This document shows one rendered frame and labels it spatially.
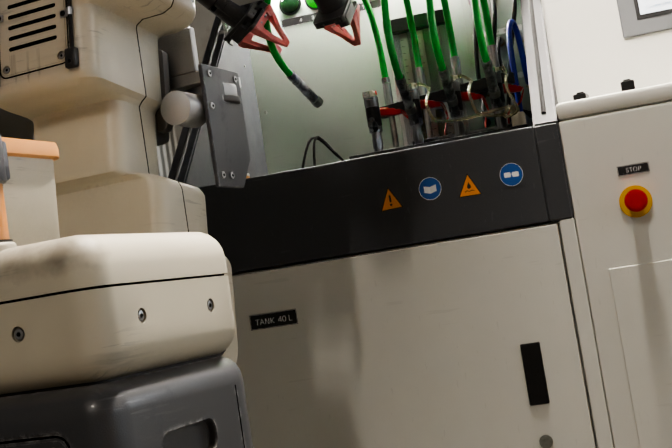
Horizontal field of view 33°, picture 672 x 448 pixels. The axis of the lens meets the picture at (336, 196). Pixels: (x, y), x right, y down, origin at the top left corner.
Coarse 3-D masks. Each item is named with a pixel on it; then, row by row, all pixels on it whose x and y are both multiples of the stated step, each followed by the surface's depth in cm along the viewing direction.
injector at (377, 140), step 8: (376, 96) 220; (368, 104) 219; (376, 104) 219; (368, 112) 219; (376, 112) 219; (368, 120) 217; (376, 120) 219; (376, 128) 218; (376, 136) 219; (376, 144) 219
